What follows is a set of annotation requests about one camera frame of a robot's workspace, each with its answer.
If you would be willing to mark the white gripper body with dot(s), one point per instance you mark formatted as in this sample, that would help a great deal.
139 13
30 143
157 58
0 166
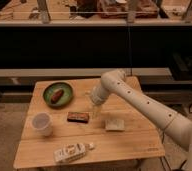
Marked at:
99 94

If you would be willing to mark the white plastic cup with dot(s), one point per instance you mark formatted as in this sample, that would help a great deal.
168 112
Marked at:
41 123

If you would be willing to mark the long wooden bench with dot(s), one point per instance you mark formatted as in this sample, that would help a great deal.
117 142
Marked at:
31 76

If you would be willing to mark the upper wooden shelf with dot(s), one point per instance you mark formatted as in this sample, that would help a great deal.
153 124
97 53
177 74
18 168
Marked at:
95 12

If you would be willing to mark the white drink carton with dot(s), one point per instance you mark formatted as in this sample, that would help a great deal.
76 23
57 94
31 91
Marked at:
72 152

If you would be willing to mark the green ceramic bowl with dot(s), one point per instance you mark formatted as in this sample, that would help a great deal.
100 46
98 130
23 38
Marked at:
64 100

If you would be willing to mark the pale sponge block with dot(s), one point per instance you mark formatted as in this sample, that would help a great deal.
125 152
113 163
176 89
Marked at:
112 124

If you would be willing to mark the brown chocolate bar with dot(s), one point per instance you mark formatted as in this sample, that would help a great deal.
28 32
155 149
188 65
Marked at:
78 117

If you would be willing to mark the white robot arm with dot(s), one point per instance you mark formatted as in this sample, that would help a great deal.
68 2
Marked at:
172 123

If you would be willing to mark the brown sausage food item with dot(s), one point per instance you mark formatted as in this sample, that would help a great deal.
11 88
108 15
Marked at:
56 96

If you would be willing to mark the wooden folding table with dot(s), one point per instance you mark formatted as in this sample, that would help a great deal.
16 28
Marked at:
139 140

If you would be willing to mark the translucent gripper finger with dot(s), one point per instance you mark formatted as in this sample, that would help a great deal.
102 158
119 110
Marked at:
96 111

